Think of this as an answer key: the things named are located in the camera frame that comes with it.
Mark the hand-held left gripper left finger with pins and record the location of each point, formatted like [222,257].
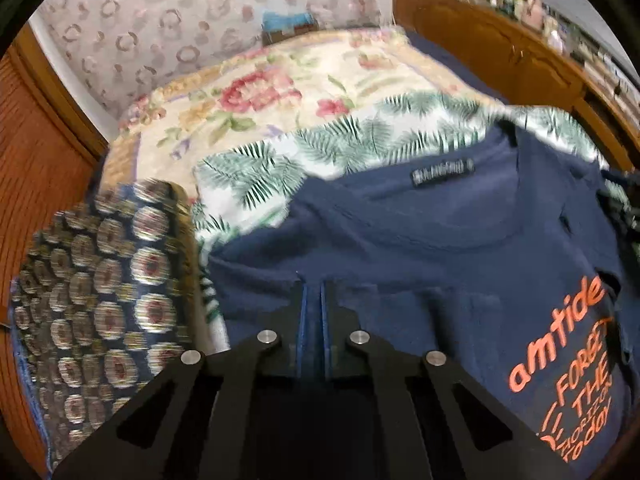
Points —
[302,320]

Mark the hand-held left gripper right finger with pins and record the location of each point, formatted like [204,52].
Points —
[326,320]

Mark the navy blue t-shirt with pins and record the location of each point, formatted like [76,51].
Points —
[400,240]

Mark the palm leaf printed cloth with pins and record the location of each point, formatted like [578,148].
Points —
[260,170]

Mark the dark circle patterned cloth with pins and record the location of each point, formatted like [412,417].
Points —
[100,280]

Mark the floral blanket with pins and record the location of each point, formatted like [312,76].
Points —
[250,90]

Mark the navy bed sheet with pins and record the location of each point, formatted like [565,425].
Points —
[440,60]

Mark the blue box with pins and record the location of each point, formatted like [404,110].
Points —
[287,22]

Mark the wooden door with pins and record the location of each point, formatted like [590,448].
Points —
[30,160]

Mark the wooden cabinet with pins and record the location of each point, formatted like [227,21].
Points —
[475,35]

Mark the circle patterned curtain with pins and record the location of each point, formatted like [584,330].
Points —
[150,10]

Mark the row of small countertop items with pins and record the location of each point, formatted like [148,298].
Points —
[575,35]

